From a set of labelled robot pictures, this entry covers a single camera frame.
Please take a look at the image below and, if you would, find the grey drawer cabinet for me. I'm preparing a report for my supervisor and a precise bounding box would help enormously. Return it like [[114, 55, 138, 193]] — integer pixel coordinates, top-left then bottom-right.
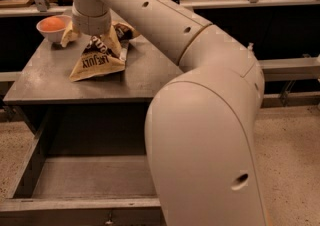
[[5, 35, 182, 147]]

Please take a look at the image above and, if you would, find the open grey top drawer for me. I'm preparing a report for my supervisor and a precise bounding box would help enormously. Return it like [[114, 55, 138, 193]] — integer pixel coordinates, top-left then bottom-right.
[[0, 103, 166, 226]]

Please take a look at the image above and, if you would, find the clear sanitizer bottle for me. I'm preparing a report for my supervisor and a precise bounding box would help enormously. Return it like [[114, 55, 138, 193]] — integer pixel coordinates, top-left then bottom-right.
[[247, 43, 254, 51]]

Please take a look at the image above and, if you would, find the white bowl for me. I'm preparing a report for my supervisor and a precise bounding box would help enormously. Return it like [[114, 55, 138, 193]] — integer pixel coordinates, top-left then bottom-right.
[[36, 15, 71, 43]]

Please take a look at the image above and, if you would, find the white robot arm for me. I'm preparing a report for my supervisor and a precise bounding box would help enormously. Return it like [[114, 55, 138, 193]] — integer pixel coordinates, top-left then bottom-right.
[[73, 0, 271, 226]]

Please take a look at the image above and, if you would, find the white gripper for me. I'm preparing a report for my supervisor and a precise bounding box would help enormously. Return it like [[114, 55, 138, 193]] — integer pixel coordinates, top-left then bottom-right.
[[60, 7, 121, 58]]

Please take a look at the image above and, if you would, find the brown chip bag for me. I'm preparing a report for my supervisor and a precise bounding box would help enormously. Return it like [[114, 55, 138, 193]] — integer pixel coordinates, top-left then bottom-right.
[[69, 21, 140, 82]]

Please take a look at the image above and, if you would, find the orange fruit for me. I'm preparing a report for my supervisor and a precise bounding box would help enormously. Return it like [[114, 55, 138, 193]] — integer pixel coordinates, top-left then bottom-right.
[[40, 17, 65, 31]]

